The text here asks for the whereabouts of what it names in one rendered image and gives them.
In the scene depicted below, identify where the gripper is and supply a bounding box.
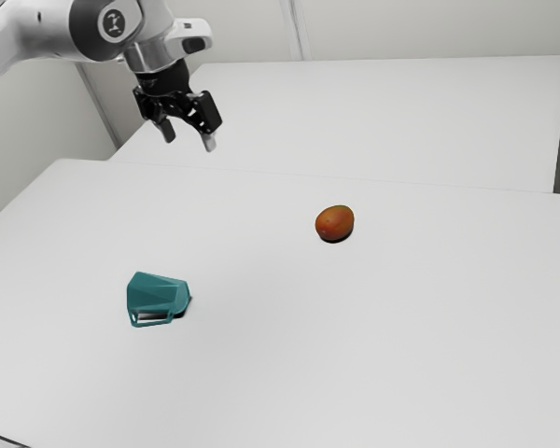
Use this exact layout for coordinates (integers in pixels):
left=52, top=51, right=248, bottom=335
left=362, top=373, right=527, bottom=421
left=132, top=61, right=225, bottom=154

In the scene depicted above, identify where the teal faceted mug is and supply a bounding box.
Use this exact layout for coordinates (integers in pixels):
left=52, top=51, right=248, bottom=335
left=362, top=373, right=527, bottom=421
left=125, top=271, right=192, bottom=328

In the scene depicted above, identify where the red orange mango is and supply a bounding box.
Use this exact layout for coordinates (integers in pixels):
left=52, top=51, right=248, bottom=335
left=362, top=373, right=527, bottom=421
left=314, top=203, right=356, bottom=242

